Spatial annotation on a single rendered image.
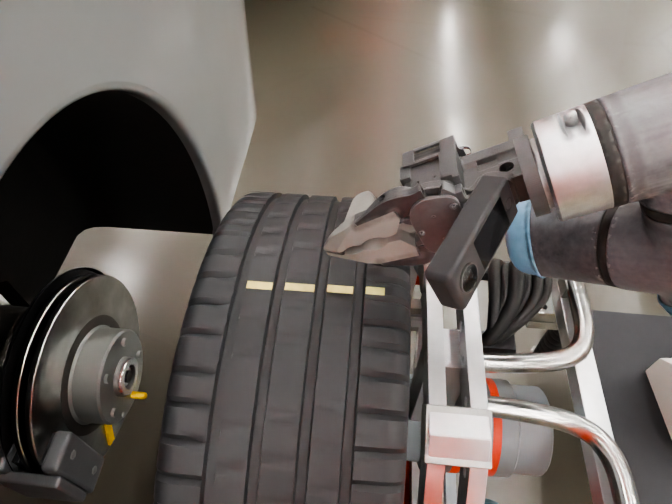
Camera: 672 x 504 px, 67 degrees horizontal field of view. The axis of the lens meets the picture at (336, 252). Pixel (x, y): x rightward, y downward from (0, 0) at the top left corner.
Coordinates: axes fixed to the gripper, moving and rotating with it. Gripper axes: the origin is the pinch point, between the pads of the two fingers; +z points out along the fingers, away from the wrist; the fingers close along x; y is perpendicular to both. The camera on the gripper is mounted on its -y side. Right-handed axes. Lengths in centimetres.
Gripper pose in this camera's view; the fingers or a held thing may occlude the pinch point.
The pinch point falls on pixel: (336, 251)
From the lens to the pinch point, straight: 50.6
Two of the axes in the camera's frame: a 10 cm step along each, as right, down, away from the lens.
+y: 0.9, -7.3, 6.8
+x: -4.7, -6.3, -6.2
